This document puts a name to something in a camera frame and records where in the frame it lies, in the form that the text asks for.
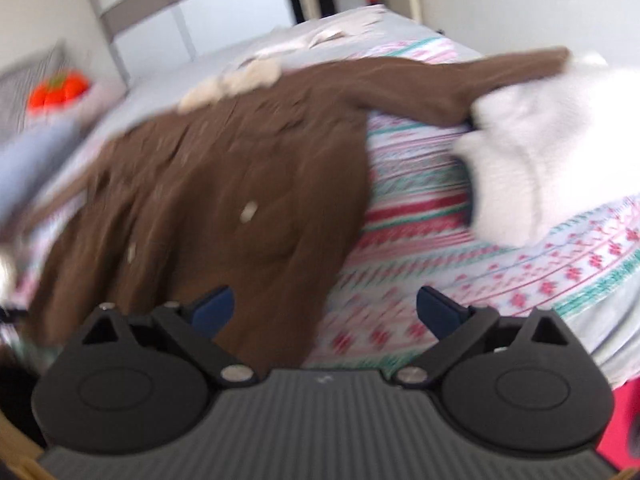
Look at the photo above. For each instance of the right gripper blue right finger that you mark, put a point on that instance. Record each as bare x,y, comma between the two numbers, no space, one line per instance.
441,315

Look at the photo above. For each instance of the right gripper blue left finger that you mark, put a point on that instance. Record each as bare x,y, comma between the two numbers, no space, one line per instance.
210,314

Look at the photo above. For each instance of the brown coat with fur collar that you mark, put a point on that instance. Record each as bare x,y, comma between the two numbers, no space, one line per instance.
264,193

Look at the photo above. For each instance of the patterned pink teal blanket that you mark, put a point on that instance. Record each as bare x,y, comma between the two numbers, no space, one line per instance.
414,234

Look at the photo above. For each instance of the white fleece garment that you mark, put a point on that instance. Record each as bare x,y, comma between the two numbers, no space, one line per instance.
545,151

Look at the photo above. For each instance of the blue grey pillow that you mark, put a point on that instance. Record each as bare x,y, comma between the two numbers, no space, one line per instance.
29,160

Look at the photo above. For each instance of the pink pillow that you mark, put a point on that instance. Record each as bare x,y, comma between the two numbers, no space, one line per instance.
98,101

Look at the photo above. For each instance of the orange pumpkin plush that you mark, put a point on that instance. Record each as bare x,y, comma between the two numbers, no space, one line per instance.
61,89

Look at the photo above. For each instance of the grey quilted pillow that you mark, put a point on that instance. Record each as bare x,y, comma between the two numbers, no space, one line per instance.
18,80

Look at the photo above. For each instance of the beige folded sheet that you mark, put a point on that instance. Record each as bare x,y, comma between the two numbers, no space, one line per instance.
312,34

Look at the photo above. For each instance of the white grey sliding wardrobe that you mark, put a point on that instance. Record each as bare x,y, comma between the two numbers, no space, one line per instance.
147,37

